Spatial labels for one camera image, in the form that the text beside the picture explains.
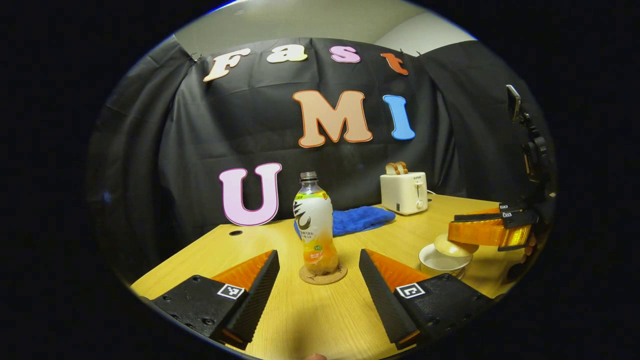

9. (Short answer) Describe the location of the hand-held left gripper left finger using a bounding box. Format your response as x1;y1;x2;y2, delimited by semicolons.
151;250;280;351

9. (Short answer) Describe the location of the white ceramic teacup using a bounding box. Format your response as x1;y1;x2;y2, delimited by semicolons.
418;243;474;279

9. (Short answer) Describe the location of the cream toaster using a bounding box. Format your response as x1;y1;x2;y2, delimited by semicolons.
380;172;429;216

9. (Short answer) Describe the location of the round cork coaster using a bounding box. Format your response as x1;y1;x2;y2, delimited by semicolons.
299;262;349;286

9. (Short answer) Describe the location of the clear labelled water bottle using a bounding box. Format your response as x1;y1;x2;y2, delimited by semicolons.
293;171;339;276

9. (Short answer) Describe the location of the blue folded towel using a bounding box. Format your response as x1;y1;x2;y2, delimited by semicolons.
294;206;397;239

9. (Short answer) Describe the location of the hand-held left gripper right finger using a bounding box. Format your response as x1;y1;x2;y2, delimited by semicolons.
359;248;496;351

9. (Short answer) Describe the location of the black backdrop cloth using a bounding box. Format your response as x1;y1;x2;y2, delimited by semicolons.
87;36;556;286

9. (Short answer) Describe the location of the white ceramic teacup lid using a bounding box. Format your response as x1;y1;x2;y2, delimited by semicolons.
433;232;480;259

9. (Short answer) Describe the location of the black phone stand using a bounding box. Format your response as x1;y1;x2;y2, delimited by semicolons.
519;112;557;201

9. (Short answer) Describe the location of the smartphone on stand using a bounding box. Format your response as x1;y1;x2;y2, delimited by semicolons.
506;84;522;123

